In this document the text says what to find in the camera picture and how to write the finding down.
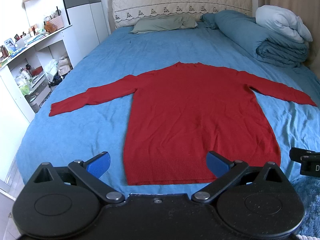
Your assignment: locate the red knit sweater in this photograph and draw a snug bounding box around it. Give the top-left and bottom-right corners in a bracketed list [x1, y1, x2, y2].
[49, 62, 313, 185]

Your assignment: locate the blue fluffy rug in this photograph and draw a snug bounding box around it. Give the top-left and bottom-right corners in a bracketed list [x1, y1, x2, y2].
[292, 176, 319, 239]

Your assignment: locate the white shelf unit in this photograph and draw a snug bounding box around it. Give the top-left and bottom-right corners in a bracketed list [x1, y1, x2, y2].
[1, 9, 71, 122]

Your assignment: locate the folded teal blue duvet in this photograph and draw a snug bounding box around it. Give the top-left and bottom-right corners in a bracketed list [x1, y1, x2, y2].
[201, 10, 309, 68]

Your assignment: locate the brown plush toy on shelf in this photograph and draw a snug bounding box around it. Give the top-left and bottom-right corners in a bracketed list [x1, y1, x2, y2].
[44, 21, 57, 34]

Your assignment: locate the pink storage basket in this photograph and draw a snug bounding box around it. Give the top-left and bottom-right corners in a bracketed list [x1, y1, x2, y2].
[50, 16, 64, 29]

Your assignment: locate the grey-green pillow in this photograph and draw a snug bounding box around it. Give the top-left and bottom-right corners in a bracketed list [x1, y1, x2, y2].
[130, 14, 197, 34]

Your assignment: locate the beige curtain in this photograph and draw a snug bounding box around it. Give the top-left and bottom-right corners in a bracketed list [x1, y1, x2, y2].
[259, 0, 319, 69]

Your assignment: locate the beige quilted headboard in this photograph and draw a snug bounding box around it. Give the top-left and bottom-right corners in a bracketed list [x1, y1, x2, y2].
[112, 0, 253, 28]

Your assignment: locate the white grey wardrobe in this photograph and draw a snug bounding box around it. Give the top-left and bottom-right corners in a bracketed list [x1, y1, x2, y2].
[62, 0, 109, 67]

